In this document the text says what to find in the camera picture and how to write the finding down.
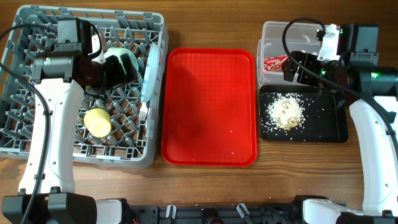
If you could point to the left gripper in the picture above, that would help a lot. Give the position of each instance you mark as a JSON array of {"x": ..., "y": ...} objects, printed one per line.
[{"x": 119, "y": 77}]

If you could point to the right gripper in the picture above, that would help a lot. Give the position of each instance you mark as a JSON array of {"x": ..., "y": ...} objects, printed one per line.
[{"x": 307, "y": 60}]

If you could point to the red snack wrapper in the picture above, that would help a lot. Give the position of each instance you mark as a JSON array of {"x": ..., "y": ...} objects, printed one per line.
[{"x": 274, "y": 64}]

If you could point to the green bowl with food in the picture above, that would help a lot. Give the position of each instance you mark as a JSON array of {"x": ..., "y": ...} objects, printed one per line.
[{"x": 132, "y": 59}]

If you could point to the yellow plastic cup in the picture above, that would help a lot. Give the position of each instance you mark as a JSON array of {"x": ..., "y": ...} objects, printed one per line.
[{"x": 98, "y": 122}]

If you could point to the rice and food scraps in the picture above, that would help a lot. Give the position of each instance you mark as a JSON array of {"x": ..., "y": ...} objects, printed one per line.
[{"x": 285, "y": 111}]

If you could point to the light blue round plate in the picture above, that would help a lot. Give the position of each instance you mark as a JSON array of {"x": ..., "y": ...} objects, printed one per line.
[{"x": 150, "y": 74}]

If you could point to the white plastic fork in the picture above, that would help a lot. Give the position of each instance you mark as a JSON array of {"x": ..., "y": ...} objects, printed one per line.
[{"x": 143, "y": 111}]

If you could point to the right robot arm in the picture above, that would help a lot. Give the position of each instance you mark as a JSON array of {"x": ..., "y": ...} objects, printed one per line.
[{"x": 347, "y": 61}]

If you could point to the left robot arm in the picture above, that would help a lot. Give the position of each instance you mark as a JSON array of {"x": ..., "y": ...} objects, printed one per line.
[{"x": 61, "y": 77}]

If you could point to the clear plastic waste bin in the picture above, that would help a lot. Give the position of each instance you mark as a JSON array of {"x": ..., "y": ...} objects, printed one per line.
[{"x": 300, "y": 36}]

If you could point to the black rectangular waste tray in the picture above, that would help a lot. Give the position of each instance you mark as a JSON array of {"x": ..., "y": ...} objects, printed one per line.
[{"x": 322, "y": 114}]

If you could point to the grey plastic dishwasher rack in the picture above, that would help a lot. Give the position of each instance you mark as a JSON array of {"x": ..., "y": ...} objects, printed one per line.
[{"x": 131, "y": 142}]

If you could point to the red plastic serving tray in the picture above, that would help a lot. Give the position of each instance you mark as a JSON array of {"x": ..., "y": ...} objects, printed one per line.
[{"x": 210, "y": 112}]

